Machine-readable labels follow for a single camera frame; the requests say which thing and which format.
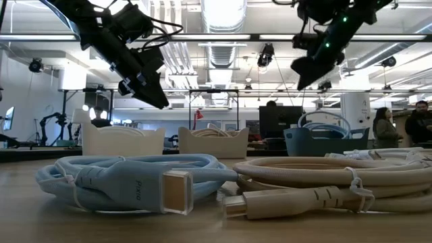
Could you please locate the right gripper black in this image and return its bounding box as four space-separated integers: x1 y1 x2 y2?
290 11 367 91

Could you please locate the beige plastic bin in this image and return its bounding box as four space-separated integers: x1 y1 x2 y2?
178 126 250 159

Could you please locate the white plastic bin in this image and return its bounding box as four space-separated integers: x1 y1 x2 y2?
80 121 166 157

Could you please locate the black computer monitor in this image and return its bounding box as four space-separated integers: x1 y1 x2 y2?
259 105 304 140

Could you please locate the black background station frame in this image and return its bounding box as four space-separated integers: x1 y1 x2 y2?
187 88 240 131

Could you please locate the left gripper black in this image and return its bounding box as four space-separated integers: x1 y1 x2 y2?
82 32 169 109

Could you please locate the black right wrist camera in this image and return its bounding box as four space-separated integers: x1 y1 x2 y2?
292 31 325 51

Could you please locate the red desk lamp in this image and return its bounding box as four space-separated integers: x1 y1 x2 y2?
192 109 205 131

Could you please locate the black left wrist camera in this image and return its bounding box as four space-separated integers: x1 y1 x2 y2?
113 2 155 43

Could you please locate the blue plastic bin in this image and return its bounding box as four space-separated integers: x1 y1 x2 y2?
283 126 371 157

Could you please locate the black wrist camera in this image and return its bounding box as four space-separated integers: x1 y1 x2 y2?
113 2 155 43
292 31 325 51

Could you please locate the beige HDMI cable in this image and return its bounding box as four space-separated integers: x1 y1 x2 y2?
222 156 432 220
190 123 237 138

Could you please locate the blue HDMI cable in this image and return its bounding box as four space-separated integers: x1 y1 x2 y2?
296 110 352 140
35 153 240 216

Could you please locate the white HDMI cable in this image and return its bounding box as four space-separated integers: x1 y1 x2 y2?
324 146 432 162

